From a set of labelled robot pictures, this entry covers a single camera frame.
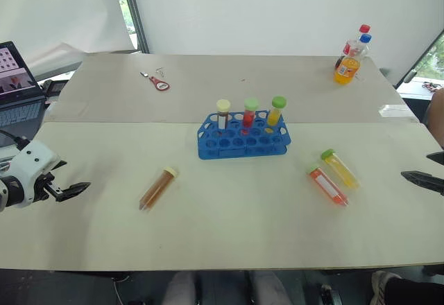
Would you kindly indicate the red tube, green cap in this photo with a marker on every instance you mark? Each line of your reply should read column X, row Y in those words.
column 249, row 116

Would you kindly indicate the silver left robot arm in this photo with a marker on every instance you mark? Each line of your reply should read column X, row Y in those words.
column 10, row 190

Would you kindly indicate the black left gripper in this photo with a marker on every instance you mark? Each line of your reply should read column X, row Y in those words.
column 43, row 188

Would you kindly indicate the white sneaker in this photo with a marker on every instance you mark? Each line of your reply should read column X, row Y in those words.
column 381, row 284

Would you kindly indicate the orange soda bottle, blue cap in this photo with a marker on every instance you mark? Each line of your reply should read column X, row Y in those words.
column 347, row 71

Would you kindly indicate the orange tube, white label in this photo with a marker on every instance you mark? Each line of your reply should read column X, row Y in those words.
column 326, row 187

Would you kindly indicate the red bottle opener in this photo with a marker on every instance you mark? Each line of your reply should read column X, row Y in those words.
column 159, row 84

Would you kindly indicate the small metal hex key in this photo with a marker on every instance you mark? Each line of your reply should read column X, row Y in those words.
column 160, row 71

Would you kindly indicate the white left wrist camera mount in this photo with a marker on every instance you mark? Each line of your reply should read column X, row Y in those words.
column 34, row 159

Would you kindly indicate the long yellow tube, green cap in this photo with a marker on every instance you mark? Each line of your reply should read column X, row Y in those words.
column 341, row 170

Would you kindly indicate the clear plastic strip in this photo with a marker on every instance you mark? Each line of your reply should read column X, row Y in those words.
column 393, row 110

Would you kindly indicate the white paper backdrop sheet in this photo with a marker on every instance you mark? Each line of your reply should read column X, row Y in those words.
column 59, row 14

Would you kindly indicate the cola bottle, red cap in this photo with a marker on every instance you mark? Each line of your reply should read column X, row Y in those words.
column 347, row 48

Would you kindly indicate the brown tube, cream cap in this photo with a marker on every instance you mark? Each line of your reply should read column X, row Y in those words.
column 157, row 189

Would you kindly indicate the short yellow tube, green cap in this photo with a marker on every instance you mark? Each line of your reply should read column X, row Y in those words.
column 275, row 112

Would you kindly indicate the dark window frame post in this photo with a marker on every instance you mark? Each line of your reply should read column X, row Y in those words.
column 137, row 10

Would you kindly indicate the grey rounded shape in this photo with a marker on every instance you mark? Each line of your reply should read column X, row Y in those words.
column 180, row 289

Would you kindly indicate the black trouser leg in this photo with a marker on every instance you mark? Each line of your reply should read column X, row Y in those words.
column 416, row 293

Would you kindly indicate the brown tube, white label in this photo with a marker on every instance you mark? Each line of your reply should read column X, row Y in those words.
column 222, row 115

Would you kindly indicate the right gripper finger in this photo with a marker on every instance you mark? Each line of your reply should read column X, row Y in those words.
column 437, row 157
column 428, row 180

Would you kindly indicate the small black device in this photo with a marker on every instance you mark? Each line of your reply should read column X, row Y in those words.
column 55, row 88

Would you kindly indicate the open laptop computer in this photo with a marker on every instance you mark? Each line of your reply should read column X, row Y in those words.
column 17, row 86

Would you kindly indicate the blue test tube rack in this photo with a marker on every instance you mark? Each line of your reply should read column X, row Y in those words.
column 239, row 143

